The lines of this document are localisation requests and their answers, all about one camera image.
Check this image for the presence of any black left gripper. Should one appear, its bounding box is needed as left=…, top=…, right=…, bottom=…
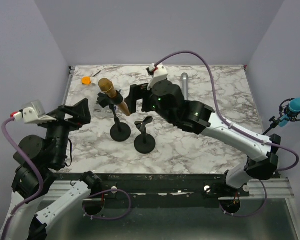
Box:
left=41, top=97, right=93, bottom=166

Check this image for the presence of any gold microphone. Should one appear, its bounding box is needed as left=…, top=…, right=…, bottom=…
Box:
left=98, top=78, right=131, bottom=117

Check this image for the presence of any black stand holding gold microphone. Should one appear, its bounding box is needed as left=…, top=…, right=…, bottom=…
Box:
left=97, top=91, right=131, bottom=142

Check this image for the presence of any silver mesh-head microphone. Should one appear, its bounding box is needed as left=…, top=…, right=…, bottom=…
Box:
left=180, top=72, right=189, bottom=100

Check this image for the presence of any black round-base microphone stand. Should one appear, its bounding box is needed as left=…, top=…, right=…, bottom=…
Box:
left=134, top=116, right=156, bottom=154

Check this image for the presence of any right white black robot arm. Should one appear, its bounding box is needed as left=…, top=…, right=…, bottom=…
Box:
left=125, top=79, right=281, bottom=196

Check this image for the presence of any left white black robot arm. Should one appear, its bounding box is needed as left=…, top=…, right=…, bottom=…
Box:
left=0, top=98, right=102, bottom=240

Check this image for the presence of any blue foam-head microphone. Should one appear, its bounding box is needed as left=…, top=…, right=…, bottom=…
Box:
left=279, top=97, right=300, bottom=128

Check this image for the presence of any clear plastic screw box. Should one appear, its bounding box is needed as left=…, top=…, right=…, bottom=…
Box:
left=92, top=86, right=112, bottom=115

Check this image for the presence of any orange round cap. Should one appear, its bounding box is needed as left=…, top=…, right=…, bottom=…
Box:
left=81, top=76, right=92, bottom=85

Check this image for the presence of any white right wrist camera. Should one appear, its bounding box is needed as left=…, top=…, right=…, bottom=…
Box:
left=146, top=63, right=168, bottom=91

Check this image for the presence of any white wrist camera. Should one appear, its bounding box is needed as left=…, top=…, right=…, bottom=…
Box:
left=10, top=100, right=57, bottom=125
left=146, top=63, right=168, bottom=91

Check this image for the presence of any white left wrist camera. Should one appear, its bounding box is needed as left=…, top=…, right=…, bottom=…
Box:
left=10, top=100, right=57, bottom=125

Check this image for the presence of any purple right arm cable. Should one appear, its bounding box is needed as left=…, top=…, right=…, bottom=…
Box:
left=151, top=51, right=300, bottom=218

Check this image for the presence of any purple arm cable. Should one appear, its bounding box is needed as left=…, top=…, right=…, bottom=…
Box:
left=0, top=117, right=45, bottom=240
left=151, top=51, right=300, bottom=218

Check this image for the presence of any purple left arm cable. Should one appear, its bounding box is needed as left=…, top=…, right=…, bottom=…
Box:
left=0, top=117, right=45, bottom=240

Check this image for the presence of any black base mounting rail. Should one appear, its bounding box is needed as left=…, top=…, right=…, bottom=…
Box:
left=54, top=172, right=251, bottom=210

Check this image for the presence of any black tripod shock-mount stand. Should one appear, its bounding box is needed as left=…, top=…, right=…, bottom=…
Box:
left=262, top=98, right=300, bottom=137

